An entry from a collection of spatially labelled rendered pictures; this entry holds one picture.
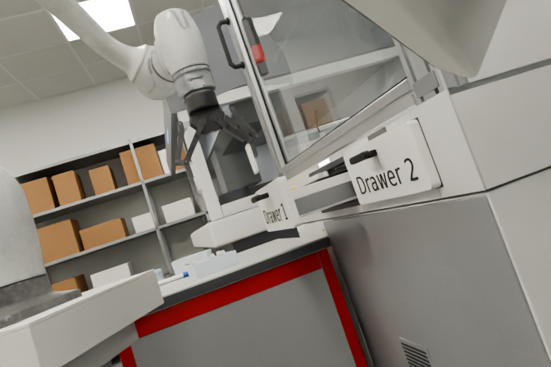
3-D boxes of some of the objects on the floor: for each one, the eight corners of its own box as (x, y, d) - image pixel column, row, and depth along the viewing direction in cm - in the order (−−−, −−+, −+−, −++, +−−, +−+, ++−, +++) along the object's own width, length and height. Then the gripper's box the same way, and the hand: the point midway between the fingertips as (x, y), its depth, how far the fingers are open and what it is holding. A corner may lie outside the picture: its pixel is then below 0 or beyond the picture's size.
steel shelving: (59, 387, 430) (0, 176, 449) (73, 372, 477) (19, 182, 497) (413, 251, 503) (349, 74, 522) (395, 249, 550) (336, 88, 570)
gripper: (144, 106, 104) (176, 199, 102) (251, 75, 111) (283, 163, 109) (146, 115, 112) (175, 201, 110) (246, 86, 118) (275, 168, 116)
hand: (227, 178), depth 109 cm, fingers open, 13 cm apart
